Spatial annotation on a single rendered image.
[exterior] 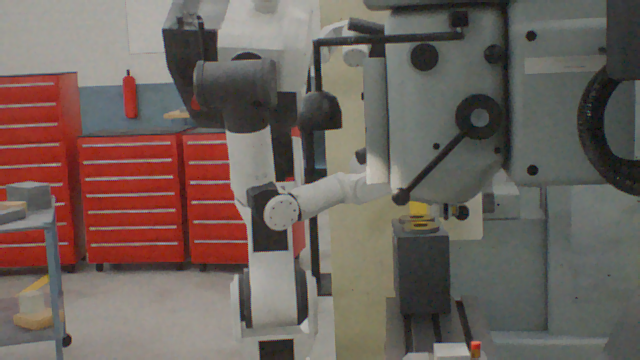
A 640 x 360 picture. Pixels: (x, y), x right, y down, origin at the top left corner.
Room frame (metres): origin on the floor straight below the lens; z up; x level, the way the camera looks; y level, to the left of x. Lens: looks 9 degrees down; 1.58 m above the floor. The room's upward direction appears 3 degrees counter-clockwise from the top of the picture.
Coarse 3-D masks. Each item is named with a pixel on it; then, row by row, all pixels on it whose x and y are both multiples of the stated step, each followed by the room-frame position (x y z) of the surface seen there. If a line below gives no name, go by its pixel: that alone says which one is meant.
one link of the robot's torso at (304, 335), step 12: (312, 276) 2.04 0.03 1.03; (312, 288) 1.99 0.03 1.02; (312, 300) 1.98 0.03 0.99; (312, 312) 1.98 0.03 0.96; (240, 324) 1.98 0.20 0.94; (312, 324) 1.99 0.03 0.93; (240, 336) 1.99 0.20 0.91; (252, 336) 2.00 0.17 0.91; (264, 336) 2.00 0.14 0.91; (276, 336) 2.00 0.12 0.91; (288, 336) 2.00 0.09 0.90; (300, 336) 2.00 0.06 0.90; (312, 336) 2.00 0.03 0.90; (240, 348) 2.00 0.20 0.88; (252, 348) 2.00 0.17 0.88; (264, 348) 2.05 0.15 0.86; (276, 348) 2.05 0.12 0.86; (288, 348) 2.06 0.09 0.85; (300, 348) 2.01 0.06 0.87
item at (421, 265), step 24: (408, 216) 2.17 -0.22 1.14; (432, 216) 2.15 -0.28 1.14; (408, 240) 2.00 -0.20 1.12; (432, 240) 2.00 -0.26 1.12; (408, 264) 2.00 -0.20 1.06; (432, 264) 2.00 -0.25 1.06; (408, 288) 2.00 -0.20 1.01; (432, 288) 2.00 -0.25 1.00; (408, 312) 2.00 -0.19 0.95; (432, 312) 2.00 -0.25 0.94
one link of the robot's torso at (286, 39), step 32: (192, 0) 1.96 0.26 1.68; (224, 0) 1.96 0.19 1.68; (288, 0) 1.96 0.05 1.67; (192, 32) 1.87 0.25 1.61; (224, 32) 1.86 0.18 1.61; (256, 32) 1.85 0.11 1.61; (288, 32) 1.87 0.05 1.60; (192, 64) 1.92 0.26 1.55; (288, 64) 1.86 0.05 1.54; (192, 96) 1.97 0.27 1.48; (288, 96) 1.94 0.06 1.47; (224, 128) 2.03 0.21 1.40; (288, 128) 2.02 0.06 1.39
